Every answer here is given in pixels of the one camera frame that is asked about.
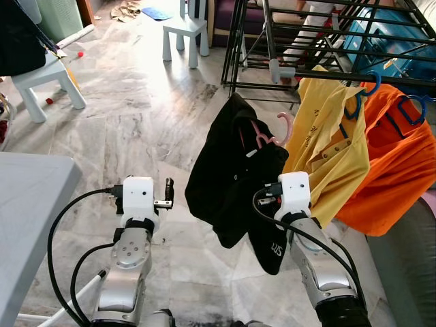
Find black polo shirt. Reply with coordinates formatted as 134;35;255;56
185;93;290;277

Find pink plastic hanger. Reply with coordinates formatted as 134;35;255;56
251;112;295;149

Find blue plastic hanger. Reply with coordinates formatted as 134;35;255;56
397;94;436;127
343;72;382;121

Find yellow polo shirt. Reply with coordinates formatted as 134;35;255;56
283;65;372;229

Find robot left leg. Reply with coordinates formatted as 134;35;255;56
140;310;176;327

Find white pole black tip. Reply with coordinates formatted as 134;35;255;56
17;269;106;327

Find black metal drying rack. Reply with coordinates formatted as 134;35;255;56
221;0;436;99

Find orange polo shirt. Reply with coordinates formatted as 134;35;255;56
334;82;436;237

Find grey table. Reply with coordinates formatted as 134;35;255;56
0;152;82;327

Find grey green leather sofa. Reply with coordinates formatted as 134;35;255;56
368;198;436;327

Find grey round basket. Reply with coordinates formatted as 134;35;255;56
0;92;18;152

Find blue floor mat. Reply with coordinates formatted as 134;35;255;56
141;7;173;21

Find white paper roll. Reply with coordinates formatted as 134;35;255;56
58;24;96;50

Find brown cardboard scraps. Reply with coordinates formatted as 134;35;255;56
111;0;142;22

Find blue plastic crate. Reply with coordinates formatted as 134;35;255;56
341;7;436;84

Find green white appliance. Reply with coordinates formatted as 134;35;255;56
34;0;86;42

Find black bag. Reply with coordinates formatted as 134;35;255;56
0;0;47;77

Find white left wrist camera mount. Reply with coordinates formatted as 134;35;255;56
121;176;159;219

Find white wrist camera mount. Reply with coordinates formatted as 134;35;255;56
121;176;159;219
278;172;313;220

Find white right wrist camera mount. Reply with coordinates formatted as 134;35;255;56
278;172;313;220

